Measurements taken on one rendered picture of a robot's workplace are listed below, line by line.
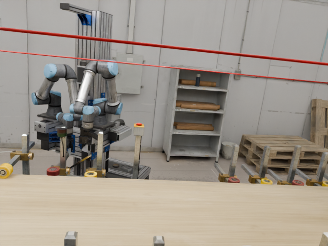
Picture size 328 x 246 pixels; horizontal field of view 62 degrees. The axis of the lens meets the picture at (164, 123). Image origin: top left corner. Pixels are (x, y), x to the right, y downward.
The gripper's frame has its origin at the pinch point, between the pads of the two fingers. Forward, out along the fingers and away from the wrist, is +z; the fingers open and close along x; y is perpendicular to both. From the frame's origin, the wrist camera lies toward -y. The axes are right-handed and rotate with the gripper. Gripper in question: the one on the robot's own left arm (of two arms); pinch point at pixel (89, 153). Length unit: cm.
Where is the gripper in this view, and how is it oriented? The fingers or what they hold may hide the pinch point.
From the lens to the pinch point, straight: 209.4
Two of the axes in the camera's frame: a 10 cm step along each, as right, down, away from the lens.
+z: -1.0, 9.6, 2.5
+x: 1.2, 2.6, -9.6
